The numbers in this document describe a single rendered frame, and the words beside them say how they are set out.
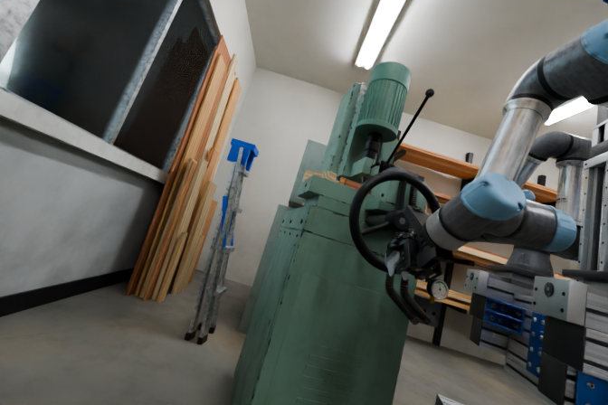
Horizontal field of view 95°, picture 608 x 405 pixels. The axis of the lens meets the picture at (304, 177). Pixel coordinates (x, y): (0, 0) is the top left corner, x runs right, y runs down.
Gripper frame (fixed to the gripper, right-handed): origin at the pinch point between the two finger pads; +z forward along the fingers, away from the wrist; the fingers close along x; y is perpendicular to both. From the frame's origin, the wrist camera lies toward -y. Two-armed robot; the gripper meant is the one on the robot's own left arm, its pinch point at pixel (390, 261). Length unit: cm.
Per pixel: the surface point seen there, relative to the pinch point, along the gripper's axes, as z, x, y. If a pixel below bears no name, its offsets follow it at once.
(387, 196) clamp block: 3.2, 1.9, -23.8
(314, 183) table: 11.0, -20.7, -26.7
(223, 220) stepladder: 91, -56, -47
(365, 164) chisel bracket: 14.4, -1.1, -46.7
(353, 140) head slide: 19, -5, -65
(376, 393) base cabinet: 40.6, 16.0, 23.4
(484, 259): 166, 203, -124
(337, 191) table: 11.4, -12.1, -26.9
